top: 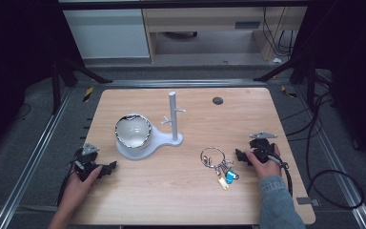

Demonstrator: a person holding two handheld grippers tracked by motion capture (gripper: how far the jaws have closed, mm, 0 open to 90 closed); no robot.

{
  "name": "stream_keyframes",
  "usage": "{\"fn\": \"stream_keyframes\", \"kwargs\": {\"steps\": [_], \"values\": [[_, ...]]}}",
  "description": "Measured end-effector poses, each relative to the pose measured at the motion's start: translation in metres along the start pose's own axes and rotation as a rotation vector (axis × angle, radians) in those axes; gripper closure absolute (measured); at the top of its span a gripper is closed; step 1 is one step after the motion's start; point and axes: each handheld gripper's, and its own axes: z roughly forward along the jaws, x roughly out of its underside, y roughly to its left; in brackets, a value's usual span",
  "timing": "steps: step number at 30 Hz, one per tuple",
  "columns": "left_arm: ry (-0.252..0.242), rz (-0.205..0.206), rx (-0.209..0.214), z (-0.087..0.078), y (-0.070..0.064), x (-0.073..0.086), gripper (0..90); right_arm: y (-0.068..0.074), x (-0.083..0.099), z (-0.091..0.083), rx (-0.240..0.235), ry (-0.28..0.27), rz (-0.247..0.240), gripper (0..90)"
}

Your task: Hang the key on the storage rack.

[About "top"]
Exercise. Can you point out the grey table corner bracket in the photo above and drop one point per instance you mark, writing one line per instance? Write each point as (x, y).
(307, 201)

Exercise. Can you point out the black metal stand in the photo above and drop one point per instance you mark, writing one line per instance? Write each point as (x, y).
(309, 79)
(56, 86)

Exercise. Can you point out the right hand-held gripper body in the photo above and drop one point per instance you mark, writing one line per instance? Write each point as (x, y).
(262, 148)

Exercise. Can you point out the white peg rack with base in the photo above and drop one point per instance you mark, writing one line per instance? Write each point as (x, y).
(173, 120)

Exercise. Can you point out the white cabinet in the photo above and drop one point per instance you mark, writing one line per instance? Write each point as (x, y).
(108, 31)

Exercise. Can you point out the yellow black warning tape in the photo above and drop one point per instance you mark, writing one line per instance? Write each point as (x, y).
(288, 91)
(88, 94)

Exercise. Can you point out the person's left hand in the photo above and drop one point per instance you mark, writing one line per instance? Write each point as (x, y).
(77, 191)

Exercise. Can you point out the person's right hand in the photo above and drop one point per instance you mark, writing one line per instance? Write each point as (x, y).
(268, 170)

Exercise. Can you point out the aluminium rail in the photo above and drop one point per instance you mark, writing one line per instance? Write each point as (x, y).
(28, 165)
(333, 165)
(184, 83)

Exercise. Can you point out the small white floor object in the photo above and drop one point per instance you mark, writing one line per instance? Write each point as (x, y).
(277, 60)

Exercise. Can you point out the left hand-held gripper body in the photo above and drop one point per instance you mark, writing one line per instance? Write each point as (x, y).
(85, 159)

